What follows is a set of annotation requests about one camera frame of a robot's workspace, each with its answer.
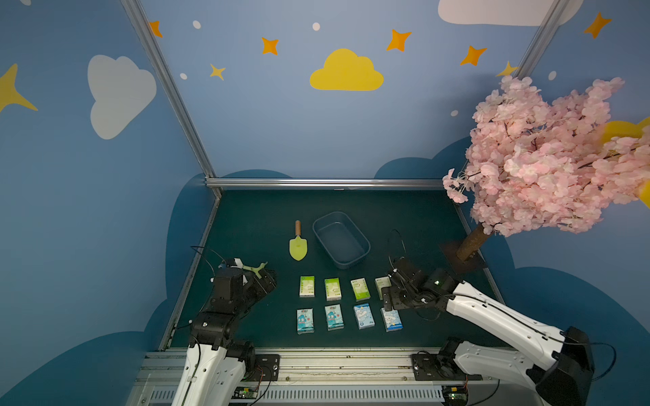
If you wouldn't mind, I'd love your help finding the green pocket tissue pack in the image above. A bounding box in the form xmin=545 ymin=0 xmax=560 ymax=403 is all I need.
xmin=324 ymin=278 xmax=342 ymax=301
xmin=350 ymin=277 xmax=371 ymax=302
xmin=299 ymin=276 xmax=315 ymax=298
xmin=375 ymin=276 xmax=392 ymax=300

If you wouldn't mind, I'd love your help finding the blue pocket tissue pack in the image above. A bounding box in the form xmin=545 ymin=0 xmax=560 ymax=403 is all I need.
xmin=381 ymin=308 xmax=403 ymax=333
xmin=296 ymin=309 xmax=315 ymax=334
xmin=324 ymin=304 xmax=345 ymax=331
xmin=353 ymin=304 xmax=375 ymax=330

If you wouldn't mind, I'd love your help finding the blue plastic storage box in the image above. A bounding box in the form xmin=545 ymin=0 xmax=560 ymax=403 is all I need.
xmin=312 ymin=211 xmax=371 ymax=270

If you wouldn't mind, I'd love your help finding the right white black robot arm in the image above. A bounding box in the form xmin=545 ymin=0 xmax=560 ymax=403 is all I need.
xmin=382 ymin=258 xmax=595 ymax=405

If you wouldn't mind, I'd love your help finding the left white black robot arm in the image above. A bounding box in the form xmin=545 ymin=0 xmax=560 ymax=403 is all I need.
xmin=172 ymin=258 xmax=280 ymax=405

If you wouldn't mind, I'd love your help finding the left green circuit board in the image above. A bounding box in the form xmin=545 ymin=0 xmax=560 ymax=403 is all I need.
xmin=232 ymin=386 xmax=259 ymax=401

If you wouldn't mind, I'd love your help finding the green circuit board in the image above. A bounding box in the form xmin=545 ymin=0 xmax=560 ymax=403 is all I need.
xmin=232 ymin=386 xmax=259 ymax=401
xmin=442 ymin=386 xmax=468 ymax=406

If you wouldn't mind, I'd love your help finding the right green circuit board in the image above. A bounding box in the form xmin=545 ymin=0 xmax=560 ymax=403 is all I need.
xmin=442 ymin=386 xmax=468 ymax=406

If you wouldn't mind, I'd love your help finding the pink blossom artificial tree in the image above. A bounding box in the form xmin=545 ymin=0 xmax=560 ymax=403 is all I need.
xmin=443 ymin=76 xmax=649 ymax=262

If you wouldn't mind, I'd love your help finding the green rake wooden handle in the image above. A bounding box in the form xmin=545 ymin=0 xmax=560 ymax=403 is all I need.
xmin=240 ymin=262 xmax=267 ymax=279

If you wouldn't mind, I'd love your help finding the green trowel wooden handle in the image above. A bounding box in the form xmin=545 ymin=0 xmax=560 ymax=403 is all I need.
xmin=289 ymin=220 xmax=308 ymax=262

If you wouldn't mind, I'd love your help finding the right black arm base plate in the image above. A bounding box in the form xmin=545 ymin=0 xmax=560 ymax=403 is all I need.
xmin=411 ymin=351 xmax=482 ymax=382

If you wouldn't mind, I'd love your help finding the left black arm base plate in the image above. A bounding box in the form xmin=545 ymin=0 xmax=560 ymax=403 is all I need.
xmin=243 ymin=354 xmax=281 ymax=382

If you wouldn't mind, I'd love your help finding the aluminium front rail frame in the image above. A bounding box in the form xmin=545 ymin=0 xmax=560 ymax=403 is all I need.
xmin=128 ymin=348 xmax=546 ymax=405

